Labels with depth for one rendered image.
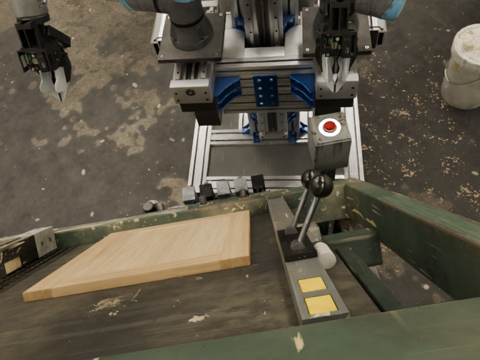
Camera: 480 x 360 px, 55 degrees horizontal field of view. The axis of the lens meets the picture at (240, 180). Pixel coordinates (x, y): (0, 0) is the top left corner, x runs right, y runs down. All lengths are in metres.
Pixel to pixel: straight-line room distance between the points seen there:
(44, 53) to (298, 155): 1.46
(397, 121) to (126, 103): 1.62
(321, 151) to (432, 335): 1.25
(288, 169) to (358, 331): 1.99
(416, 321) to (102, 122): 2.75
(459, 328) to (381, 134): 2.40
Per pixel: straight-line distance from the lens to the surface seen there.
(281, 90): 1.78
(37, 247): 1.45
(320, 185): 0.72
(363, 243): 1.13
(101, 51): 3.39
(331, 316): 0.50
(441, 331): 0.31
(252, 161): 2.32
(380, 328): 0.32
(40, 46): 1.18
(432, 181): 2.57
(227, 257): 0.89
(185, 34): 1.63
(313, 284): 0.60
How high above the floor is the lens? 2.17
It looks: 60 degrees down
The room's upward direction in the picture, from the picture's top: 13 degrees counter-clockwise
